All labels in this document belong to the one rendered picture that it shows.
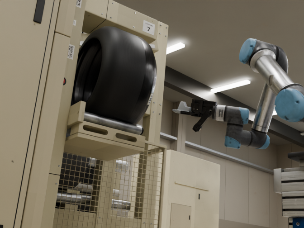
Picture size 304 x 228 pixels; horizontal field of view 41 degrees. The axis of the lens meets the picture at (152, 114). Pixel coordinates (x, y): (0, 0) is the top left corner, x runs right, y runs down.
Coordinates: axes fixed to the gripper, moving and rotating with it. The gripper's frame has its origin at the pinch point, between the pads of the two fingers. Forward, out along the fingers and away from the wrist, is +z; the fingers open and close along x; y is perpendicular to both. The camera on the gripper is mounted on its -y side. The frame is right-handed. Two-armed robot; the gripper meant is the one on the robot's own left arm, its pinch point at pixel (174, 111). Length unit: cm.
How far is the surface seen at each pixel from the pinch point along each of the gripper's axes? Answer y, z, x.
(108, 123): -9.0, 27.8, 15.4
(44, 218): -51, 41, 42
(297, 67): 94, -72, -712
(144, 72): 17.2, 15.8, 6.6
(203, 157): -159, 142, -961
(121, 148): -20.0, 21.1, 12.6
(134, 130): -11.8, 18.1, 4.4
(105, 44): 28.6, 35.1, 11.9
